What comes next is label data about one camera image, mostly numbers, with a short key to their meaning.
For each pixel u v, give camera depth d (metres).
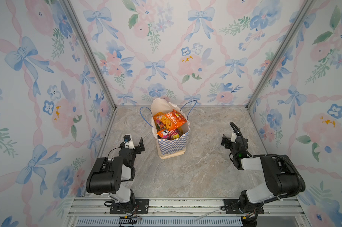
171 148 0.78
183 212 0.73
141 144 0.89
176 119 0.81
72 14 0.71
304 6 0.69
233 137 0.83
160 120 0.82
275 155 0.50
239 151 0.72
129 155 0.70
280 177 0.46
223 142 0.88
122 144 0.82
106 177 0.45
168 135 0.80
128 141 0.77
